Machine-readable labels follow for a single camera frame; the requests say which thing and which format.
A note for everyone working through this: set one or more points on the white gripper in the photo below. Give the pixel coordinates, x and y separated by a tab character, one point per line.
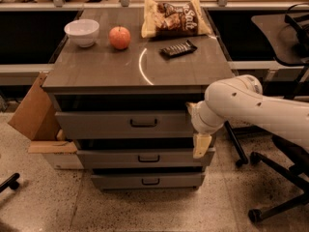
198	122

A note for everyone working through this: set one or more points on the grey top drawer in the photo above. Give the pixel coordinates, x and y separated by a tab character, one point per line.
125	124

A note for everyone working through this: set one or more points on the grey drawer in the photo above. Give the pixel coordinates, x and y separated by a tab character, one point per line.
148	181
125	124
143	158

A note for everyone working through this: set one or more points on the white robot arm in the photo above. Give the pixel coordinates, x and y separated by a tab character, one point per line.
242	98

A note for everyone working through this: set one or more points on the grey middle drawer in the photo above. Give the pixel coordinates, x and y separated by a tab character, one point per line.
143	158

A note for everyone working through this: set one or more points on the grey drawer cabinet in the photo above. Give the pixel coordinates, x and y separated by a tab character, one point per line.
138	78

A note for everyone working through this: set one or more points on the grey bottom drawer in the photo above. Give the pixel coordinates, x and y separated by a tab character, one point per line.
148	181

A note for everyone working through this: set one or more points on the open cardboard box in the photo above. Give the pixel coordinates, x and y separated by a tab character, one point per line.
35	119

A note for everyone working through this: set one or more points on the dark chocolate bar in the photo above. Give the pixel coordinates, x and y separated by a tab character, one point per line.
178	49

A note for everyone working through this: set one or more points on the black chair base behind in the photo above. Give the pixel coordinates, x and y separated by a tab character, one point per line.
236	134

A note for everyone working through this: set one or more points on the chip bag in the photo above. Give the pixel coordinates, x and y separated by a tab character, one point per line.
164	19

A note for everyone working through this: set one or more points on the black office chair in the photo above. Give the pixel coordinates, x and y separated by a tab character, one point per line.
300	158

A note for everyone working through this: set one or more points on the red apple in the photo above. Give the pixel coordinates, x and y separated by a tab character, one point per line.
119	37

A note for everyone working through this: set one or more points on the white bowl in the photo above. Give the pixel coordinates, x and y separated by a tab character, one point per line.
83	32

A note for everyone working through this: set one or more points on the black chair leg left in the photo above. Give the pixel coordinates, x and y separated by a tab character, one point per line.
11	183

